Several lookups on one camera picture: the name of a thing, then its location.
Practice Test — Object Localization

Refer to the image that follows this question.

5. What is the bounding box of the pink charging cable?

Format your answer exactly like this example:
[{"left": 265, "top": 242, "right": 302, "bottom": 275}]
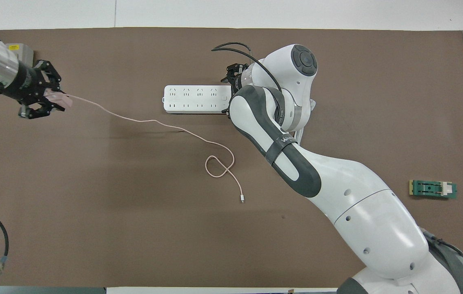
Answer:
[{"left": 66, "top": 95, "right": 245, "bottom": 203}]

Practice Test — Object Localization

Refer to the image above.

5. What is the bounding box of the grey on-off switch box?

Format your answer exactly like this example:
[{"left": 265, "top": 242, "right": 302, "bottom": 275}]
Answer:
[{"left": 7, "top": 43, "right": 34, "bottom": 62}]

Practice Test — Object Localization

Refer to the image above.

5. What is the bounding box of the pink charger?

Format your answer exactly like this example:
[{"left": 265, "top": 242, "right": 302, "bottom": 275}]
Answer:
[{"left": 45, "top": 93, "right": 71, "bottom": 110}]

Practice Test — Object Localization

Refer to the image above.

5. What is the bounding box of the white power strip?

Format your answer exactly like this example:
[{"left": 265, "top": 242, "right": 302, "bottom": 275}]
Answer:
[{"left": 163, "top": 85, "right": 232, "bottom": 114}]

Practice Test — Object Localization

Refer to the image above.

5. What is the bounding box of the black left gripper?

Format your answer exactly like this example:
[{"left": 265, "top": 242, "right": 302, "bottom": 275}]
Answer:
[{"left": 0, "top": 60, "right": 61, "bottom": 120}]

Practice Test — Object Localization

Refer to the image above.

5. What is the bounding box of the brown table mat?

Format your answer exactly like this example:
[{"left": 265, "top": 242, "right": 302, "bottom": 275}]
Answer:
[{"left": 0, "top": 27, "right": 463, "bottom": 288}]

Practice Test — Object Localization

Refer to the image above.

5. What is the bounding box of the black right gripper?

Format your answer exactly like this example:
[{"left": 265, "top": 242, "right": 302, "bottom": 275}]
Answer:
[{"left": 221, "top": 63, "right": 250, "bottom": 117}]

